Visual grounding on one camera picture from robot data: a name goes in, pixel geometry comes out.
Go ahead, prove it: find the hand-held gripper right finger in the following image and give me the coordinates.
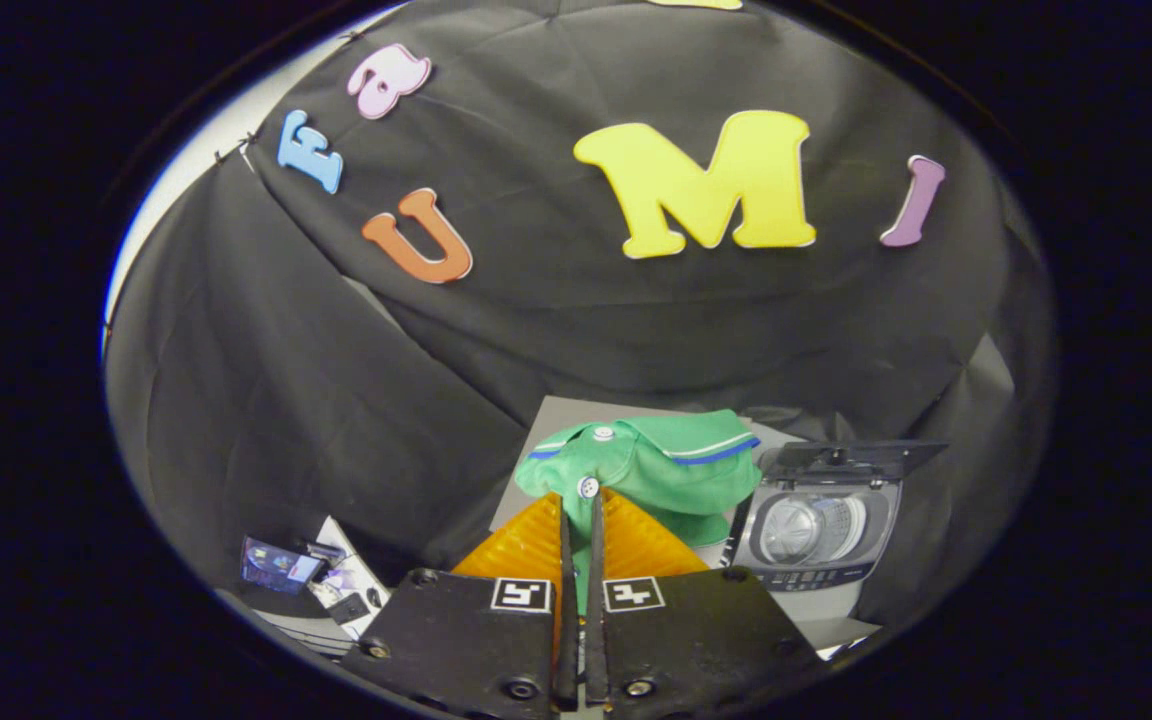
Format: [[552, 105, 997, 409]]
[[583, 488, 829, 717]]

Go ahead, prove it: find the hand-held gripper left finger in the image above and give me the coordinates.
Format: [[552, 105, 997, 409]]
[[341, 490, 579, 717]]

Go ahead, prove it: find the green polo shirt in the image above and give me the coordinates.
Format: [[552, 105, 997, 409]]
[[513, 408, 764, 613]]

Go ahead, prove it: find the grey washing machine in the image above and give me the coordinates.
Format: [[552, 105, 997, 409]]
[[720, 468, 904, 594]]

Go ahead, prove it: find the dark washing machine lid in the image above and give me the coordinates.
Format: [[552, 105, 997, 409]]
[[760, 439, 950, 484]]

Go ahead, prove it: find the grey cabinet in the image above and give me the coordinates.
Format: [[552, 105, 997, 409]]
[[489, 394, 809, 571]]

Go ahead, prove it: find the dark glossy card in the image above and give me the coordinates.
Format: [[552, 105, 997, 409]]
[[240, 536, 327, 597]]

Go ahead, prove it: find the black backdrop cloth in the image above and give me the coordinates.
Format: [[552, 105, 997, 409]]
[[103, 0, 1057, 641]]

